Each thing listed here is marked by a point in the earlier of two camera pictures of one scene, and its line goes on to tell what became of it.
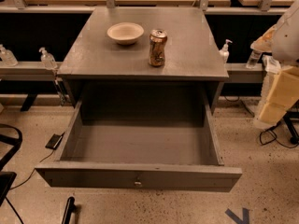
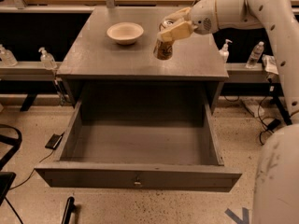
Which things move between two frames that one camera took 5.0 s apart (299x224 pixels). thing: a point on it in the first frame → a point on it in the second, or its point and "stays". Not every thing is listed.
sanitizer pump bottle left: (48, 60) stays
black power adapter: (53, 142) stays
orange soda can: (157, 47) → (163, 49)
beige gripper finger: (283, 94) → (202, 14)
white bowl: (125, 33) stays
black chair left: (7, 178) stays
